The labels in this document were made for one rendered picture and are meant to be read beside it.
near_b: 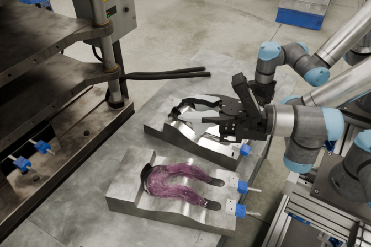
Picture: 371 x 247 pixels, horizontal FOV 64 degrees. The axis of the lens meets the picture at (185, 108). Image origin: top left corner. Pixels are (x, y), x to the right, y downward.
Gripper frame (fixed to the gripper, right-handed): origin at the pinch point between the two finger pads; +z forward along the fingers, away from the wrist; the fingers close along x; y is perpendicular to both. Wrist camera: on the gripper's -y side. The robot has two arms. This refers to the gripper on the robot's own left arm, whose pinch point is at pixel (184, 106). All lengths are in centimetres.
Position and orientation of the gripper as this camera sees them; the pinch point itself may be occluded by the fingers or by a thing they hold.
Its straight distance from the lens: 70.0
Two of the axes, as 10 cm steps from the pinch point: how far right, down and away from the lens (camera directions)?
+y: -0.1, 8.3, 5.6
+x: 1.1, -5.6, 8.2
